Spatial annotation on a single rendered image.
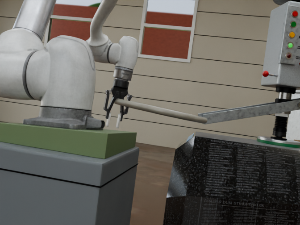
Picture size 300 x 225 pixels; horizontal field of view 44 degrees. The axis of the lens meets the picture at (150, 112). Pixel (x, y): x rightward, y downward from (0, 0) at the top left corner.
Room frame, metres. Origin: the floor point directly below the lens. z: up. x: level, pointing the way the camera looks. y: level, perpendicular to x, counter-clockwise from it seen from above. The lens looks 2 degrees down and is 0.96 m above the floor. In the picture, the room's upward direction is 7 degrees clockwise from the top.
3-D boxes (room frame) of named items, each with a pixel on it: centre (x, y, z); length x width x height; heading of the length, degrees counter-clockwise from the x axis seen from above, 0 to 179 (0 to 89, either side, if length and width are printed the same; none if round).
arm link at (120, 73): (1.79, 0.15, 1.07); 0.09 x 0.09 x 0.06
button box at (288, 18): (1.82, -0.64, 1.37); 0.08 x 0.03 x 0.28; 96
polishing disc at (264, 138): (1.94, -0.69, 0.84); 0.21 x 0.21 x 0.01
